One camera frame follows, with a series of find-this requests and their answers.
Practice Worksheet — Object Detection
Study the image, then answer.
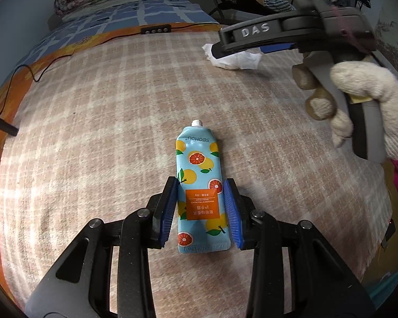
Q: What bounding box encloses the black power strip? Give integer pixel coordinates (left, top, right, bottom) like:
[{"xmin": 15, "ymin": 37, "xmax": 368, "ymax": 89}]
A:
[{"xmin": 140, "ymin": 24, "xmax": 172, "ymax": 36}]

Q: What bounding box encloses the blue checked bedsheet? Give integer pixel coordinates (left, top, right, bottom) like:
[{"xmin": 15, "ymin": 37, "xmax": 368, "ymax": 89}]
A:
[{"xmin": 15, "ymin": 0, "xmax": 219, "ymax": 70}]

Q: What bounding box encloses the black tripod stand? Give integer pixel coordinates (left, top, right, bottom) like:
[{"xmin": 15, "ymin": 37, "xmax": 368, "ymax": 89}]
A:
[{"xmin": 0, "ymin": 112, "xmax": 19, "ymax": 136}]

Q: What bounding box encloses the person's right hand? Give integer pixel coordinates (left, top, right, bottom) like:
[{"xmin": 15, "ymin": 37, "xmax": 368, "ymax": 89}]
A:
[{"xmin": 292, "ymin": 59, "xmax": 398, "ymax": 163}]

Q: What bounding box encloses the teal cloth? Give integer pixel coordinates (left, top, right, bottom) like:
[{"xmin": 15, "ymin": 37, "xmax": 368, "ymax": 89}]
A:
[{"xmin": 365, "ymin": 262, "xmax": 398, "ymax": 308}]

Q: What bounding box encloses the white tissue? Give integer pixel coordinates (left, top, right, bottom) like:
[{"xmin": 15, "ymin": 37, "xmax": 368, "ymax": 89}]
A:
[{"xmin": 202, "ymin": 42, "xmax": 262, "ymax": 71}]

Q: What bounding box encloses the beige plaid blanket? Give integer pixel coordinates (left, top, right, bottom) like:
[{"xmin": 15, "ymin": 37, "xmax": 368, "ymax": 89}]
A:
[{"xmin": 0, "ymin": 26, "xmax": 395, "ymax": 318}]

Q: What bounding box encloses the black cable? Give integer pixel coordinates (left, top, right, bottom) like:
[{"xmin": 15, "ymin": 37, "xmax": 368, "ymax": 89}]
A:
[{"xmin": 0, "ymin": 21, "xmax": 221, "ymax": 115}]

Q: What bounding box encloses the light blue fruit-print tube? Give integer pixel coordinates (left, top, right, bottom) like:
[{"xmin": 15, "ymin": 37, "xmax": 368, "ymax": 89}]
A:
[{"xmin": 174, "ymin": 119, "xmax": 232, "ymax": 255}]

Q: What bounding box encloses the striped cloth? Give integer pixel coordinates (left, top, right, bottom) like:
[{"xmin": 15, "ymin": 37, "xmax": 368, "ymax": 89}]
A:
[{"xmin": 262, "ymin": 0, "xmax": 296, "ymax": 12}]

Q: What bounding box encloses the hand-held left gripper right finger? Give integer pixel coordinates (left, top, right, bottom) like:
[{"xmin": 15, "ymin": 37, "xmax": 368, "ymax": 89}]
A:
[{"xmin": 223, "ymin": 178, "xmax": 375, "ymax": 318}]

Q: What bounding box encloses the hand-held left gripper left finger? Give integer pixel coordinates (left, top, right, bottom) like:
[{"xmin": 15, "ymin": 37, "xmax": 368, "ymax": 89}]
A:
[{"xmin": 25, "ymin": 176, "xmax": 179, "ymax": 318}]

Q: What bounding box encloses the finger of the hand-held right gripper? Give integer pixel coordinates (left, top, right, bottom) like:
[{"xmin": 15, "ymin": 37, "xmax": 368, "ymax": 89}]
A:
[
  {"xmin": 259, "ymin": 42, "xmax": 296, "ymax": 54},
  {"xmin": 213, "ymin": 11, "xmax": 322, "ymax": 58}
]

